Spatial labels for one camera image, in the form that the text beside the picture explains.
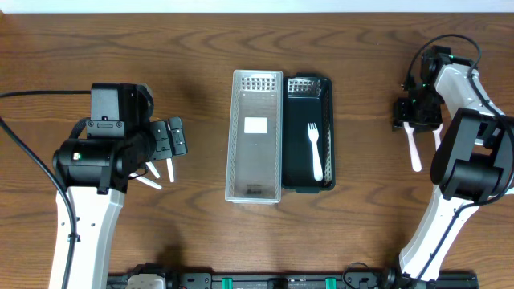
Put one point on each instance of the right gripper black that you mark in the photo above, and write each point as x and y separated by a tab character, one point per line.
422	119

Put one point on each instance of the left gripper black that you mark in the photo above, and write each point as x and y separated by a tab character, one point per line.
161	146

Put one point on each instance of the white plastic spoon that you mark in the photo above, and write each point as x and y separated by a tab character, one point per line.
437	138
169	164
145	181
153	169

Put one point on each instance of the white plastic fork long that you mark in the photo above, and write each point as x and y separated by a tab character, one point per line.
414	156

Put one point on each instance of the clear plastic mesh basket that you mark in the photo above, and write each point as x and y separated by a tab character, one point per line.
254	157

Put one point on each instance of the white plastic fork short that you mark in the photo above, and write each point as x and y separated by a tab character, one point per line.
313	136

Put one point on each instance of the black plastic mesh basket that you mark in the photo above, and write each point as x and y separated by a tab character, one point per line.
307	98

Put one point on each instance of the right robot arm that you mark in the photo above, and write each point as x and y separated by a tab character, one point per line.
472	165

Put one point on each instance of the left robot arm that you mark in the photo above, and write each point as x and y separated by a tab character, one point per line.
94	165

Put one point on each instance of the black mounting rail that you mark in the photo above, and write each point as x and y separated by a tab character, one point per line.
155	276

